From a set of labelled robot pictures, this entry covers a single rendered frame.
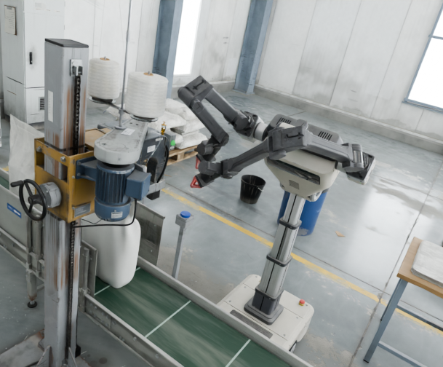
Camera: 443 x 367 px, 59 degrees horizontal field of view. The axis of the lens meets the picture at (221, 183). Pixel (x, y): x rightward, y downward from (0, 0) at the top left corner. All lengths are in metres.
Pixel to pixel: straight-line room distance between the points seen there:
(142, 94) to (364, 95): 8.35
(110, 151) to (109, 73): 0.39
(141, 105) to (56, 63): 0.34
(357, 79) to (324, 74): 0.78
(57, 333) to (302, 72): 8.78
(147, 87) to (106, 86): 0.26
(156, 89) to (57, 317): 1.26
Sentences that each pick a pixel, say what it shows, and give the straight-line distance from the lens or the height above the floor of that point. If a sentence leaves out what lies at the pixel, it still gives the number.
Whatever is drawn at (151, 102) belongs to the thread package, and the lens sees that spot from 1.61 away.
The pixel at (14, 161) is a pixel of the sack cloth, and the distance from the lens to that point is 2.86.
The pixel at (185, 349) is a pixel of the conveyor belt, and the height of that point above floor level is 0.38.
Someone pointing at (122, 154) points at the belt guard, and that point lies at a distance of 1.56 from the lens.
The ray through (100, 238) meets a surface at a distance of 2.33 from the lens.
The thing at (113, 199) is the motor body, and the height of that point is 1.19.
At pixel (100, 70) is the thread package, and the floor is 1.65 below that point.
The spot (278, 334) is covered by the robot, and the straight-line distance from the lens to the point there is 2.58.
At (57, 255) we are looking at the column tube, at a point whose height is 0.82.
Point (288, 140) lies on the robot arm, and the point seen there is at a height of 1.61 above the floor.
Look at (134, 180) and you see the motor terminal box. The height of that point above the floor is 1.30.
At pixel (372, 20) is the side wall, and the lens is 9.69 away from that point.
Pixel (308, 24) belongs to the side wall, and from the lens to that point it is 10.13.
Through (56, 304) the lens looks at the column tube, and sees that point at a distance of 2.18.
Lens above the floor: 2.00
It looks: 24 degrees down
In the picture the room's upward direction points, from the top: 12 degrees clockwise
